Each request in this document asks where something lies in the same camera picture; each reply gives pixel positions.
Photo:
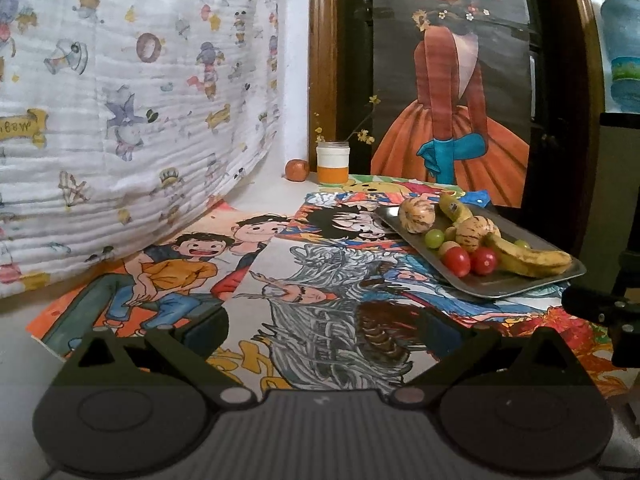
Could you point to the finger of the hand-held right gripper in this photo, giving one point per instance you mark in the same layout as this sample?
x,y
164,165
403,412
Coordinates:
x,y
590,302

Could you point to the yellow bear cartoon drawing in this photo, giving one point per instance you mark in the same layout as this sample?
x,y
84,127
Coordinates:
x,y
370,187

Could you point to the yellow flower twig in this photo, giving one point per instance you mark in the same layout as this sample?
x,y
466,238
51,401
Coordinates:
x,y
364,136

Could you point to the metal tray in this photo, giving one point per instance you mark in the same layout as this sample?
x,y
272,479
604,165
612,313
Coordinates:
x,y
475,286

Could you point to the spotted yellow banana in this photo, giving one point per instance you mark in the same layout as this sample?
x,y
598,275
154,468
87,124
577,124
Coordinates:
x,y
530,260

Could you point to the white cartoon printed blanket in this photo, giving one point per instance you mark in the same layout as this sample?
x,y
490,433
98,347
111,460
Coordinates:
x,y
125,85

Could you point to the large striped pepino melon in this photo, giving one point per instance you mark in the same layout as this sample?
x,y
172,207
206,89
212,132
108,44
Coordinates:
x,y
477,232

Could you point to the blue water jug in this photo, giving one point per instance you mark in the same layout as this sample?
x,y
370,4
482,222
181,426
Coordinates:
x,y
620,50

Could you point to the orange dress wall poster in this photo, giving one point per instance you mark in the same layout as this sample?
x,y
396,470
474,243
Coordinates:
x,y
450,135

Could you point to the white and orange jar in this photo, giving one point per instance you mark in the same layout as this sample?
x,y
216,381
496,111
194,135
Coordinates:
x,y
332,172

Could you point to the red cherry tomato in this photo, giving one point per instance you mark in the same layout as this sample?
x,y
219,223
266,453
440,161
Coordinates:
x,y
484,260
456,262

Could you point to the small red apple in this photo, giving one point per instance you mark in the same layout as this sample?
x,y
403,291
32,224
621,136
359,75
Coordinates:
x,y
296,170

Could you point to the boys cartoon drawing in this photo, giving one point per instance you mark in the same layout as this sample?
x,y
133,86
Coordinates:
x,y
165,275

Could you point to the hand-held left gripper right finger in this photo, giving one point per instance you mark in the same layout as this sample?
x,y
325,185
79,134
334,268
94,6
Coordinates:
x,y
434,335

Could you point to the wooden door frame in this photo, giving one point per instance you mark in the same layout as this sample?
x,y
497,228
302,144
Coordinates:
x,y
325,60

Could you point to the small striped pepino melon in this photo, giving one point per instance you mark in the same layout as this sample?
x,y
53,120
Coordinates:
x,y
417,215

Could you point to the red dragon drawing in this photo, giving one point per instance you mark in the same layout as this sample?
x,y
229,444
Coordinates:
x,y
550,340

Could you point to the yellow banana with sticker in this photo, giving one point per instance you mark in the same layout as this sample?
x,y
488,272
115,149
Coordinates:
x,y
456,210

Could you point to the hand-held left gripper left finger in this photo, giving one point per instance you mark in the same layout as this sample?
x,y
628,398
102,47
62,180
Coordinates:
x,y
209,331

